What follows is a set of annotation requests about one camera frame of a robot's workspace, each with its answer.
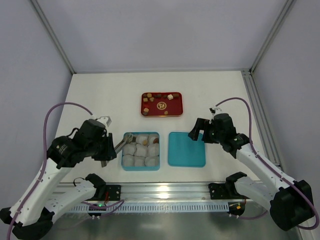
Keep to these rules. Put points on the teal box with paper cups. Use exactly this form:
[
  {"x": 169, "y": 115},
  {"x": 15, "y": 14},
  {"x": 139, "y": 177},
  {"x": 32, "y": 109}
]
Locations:
[{"x": 138, "y": 157}]

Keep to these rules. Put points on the red rectangular tray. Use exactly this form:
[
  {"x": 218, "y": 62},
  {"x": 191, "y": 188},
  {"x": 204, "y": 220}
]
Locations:
[{"x": 158, "y": 103}]

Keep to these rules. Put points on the aluminium mounting rail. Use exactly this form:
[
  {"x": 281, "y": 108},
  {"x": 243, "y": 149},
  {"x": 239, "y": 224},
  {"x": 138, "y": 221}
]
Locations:
[{"x": 163, "y": 192}]

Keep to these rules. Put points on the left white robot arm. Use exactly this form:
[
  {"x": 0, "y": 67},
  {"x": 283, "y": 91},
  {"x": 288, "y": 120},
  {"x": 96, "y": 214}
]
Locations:
[{"x": 33, "y": 216}]

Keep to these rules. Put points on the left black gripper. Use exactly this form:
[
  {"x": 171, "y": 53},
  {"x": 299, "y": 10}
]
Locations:
[{"x": 109, "y": 146}]

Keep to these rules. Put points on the cream white chocolate cube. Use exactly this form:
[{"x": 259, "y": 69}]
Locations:
[{"x": 170, "y": 97}]

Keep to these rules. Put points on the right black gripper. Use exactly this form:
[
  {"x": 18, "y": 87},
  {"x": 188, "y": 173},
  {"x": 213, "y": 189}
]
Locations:
[{"x": 205, "y": 132}]

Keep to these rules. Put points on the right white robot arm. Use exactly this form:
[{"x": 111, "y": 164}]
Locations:
[{"x": 289, "y": 202}]

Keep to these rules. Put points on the teal box lid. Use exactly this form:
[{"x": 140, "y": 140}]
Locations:
[{"x": 184, "y": 152}]

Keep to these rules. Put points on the white slotted cable duct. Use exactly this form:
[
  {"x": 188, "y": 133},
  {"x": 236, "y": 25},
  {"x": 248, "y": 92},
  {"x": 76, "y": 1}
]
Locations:
[{"x": 155, "y": 207}]

